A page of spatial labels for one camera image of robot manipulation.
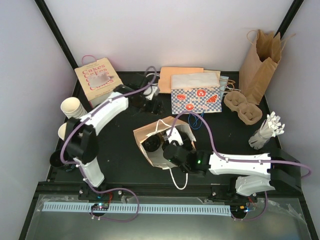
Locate tall brown paper bag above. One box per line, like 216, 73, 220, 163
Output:
239, 29, 289, 105

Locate stack of paper cups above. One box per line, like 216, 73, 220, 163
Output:
57, 122, 67, 141
60, 97, 87, 119

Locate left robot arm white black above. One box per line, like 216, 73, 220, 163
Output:
59, 72, 162, 200

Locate lower stack of paper cups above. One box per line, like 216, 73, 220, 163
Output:
57, 122, 67, 141

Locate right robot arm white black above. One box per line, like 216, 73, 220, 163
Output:
162, 142, 302, 202

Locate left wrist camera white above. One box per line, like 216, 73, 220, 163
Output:
146, 85, 160, 101

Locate white wrapped straws in cup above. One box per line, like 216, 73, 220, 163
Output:
248, 111, 285, 150

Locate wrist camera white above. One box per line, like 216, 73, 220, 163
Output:
163, 127, 183, 146
146, 85, 160, 101

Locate upper stack of paper cups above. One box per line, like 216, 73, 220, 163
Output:
60, 97, 87, 119

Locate Cakes printed paper bag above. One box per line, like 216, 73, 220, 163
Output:
74, 57, 123, 108

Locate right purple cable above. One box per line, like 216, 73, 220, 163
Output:
167, 111, 312, 222

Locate flat kraft bag brown handles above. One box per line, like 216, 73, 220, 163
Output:
203, 69, 240, 98

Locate blue checkered paper bag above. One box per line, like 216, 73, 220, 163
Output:
170, 71, 222, 116

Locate paper coffee cup black sleeve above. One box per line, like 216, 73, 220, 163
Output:
142, 135, 161, 152

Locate black cup lid stack left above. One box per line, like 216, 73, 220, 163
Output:
49, 149, 65, 169

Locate white slotted cable duct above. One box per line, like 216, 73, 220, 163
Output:
42, 202, 231, 217

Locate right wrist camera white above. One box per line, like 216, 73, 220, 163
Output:
163, 127, 183, 146

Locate orange paper bag white handles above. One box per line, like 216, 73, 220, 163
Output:
133, 116, 196, 191

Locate flat orange paper bag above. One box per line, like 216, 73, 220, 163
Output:
158, 66, 204, 94

